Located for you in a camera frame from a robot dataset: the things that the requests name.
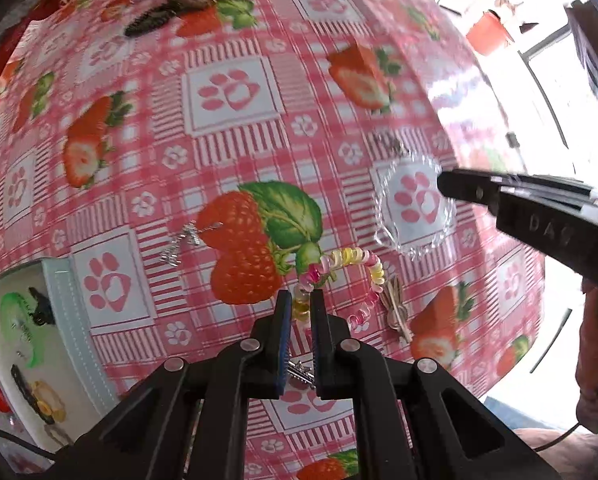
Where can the black claw hair clip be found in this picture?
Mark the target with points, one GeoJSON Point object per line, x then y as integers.
{"type": "Point", "coordinates": [42, 313]}

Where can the white jewelry tray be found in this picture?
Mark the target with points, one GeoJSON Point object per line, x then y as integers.
{"type": "Point", "coordinates": [50, 374]}

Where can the green translucent bangle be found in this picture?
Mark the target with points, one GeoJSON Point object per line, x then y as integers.
{"type": "Point", "coordinates": [17, 328]}

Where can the red bucket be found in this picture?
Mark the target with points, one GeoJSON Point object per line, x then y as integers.
{"type": "Point", "coordinates": [488, 34]}

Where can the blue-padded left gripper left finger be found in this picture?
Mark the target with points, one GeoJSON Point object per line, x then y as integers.
{"type": "Point", "coordinates": [267, 352]}

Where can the black beaded hair clip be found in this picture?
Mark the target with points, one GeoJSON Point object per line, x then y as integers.
{"type": "Point", "coordinates": [22, 385]}

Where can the silver rhinestone hair clip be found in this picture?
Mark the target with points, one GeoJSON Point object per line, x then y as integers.
{"type": "Point", "coordinates": [301, 373]}

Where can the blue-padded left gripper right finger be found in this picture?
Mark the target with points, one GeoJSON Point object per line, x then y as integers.
{"type": "Point", "coordinates": [336, 356]}

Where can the silver chain earring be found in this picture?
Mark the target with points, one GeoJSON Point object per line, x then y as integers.
{"type": "Point", "coordinates": [189, 235]}

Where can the pink strawberry checkered tablecloth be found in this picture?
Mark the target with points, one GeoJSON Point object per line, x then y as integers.
{"type": "Point", "coordinates": [314, 130]}

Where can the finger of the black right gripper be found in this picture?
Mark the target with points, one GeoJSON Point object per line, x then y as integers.
{"type": "Point", "coordinates": [499, 191]}

